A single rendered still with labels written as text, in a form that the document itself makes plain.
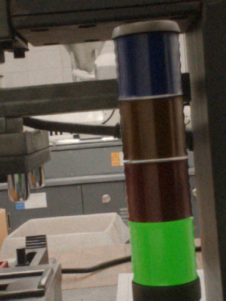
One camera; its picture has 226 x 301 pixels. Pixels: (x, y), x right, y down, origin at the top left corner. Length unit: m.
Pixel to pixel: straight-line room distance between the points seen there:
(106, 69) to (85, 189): 1.06
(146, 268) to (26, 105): 0.26
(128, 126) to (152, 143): 0.02
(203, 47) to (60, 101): 0.14
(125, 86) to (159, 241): 0.09
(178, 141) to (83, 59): 5.42
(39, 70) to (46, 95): 6.54
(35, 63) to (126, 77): 6.78
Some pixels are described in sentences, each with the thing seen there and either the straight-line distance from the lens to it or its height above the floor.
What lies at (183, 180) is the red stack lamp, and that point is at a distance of 0.35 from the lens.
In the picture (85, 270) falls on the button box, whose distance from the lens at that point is 1.00.
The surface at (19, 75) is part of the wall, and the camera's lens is 7.21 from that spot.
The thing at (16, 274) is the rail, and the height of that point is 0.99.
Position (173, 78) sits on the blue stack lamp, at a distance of 0.34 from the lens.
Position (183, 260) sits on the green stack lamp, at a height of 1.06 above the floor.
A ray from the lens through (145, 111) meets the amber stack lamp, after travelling 0.34.
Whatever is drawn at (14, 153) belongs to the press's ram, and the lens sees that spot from 0.54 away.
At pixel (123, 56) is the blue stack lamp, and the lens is 0.34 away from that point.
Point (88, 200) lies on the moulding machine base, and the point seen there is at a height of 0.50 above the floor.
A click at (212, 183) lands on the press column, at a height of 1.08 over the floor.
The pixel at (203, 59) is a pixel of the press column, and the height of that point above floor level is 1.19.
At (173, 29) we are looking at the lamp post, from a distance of 0.35.
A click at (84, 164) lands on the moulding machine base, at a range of 5.09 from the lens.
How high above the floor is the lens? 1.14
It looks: 3 degrees down
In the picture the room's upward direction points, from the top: 5 degrees counter-clockwise
